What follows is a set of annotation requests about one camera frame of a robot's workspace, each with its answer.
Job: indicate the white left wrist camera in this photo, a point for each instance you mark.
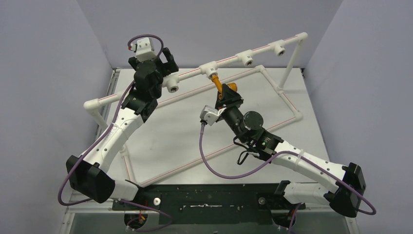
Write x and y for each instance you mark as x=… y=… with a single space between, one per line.
x=143 y=49

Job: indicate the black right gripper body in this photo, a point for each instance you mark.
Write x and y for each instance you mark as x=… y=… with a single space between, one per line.
x=228 y=103

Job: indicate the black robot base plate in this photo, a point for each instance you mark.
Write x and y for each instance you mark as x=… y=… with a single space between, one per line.
x=260 y=203

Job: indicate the yellow plastic water faucet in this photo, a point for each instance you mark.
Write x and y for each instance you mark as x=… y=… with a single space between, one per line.
x=215 y=79

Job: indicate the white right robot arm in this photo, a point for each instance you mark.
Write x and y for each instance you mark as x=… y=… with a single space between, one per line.
x=339 y=186

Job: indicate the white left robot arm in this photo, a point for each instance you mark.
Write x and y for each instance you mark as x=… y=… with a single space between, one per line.
x=87 y=173

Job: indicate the white PVC pipe frame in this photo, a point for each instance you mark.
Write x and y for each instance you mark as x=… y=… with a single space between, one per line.
x=165 y=149

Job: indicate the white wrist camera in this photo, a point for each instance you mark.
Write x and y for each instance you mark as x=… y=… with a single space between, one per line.
x=210 y=115
x=143 y=49

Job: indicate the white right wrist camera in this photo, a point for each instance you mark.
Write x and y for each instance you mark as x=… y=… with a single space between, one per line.
x=210 y=115

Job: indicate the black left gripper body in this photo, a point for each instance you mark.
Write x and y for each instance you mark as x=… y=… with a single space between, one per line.
x=138 y=64

